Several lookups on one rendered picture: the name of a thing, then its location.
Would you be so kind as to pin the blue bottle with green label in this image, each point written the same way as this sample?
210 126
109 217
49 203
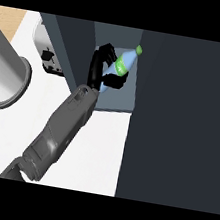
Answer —
124 63

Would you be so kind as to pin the pale appliance with dark marks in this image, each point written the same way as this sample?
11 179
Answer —
42 41

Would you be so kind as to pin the grey metal cylinder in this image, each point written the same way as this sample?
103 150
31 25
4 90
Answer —
3 70

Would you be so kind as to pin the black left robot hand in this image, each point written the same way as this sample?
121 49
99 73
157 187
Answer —
94 72

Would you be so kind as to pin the dark grey cabinet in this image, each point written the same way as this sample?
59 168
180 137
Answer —
72 45

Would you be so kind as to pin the dark grey cabinet door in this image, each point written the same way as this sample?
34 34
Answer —
180 127

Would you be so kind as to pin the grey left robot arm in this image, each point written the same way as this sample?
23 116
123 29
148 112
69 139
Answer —
62 124

